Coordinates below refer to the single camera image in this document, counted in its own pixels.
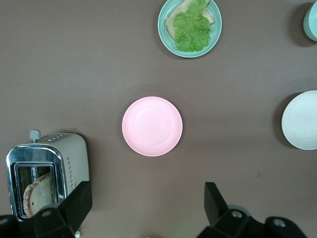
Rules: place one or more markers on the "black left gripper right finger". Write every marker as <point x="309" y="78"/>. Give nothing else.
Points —
<point x="220" y="218"/>

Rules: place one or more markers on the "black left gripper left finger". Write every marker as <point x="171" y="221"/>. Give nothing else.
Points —
<point x="71" y="210"/>

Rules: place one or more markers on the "pink shallow bowl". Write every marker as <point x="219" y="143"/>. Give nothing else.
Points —
<point x="152" y="126"/>

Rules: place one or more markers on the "brown toast in toaster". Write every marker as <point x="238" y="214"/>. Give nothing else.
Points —
<point x="39" y="196"/>

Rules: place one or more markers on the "beige chrome toaster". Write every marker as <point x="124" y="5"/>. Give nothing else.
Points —
<point x="74" y="153"/>

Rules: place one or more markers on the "white plate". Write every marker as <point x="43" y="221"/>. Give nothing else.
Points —
<point x="302" y="121"/>

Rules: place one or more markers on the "green plate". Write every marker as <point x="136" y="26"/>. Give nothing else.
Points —
<point x="164" y="41"/>

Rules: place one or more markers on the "green lettuce leaf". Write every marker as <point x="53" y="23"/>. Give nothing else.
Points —
<point x="192" y="29"/>

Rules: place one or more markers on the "bread slice on plate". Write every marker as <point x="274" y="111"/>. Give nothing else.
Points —
<point x="171" y="24"/>

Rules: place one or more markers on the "green deep bowl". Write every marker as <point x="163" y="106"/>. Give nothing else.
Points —
<point x="310" y="22"/>

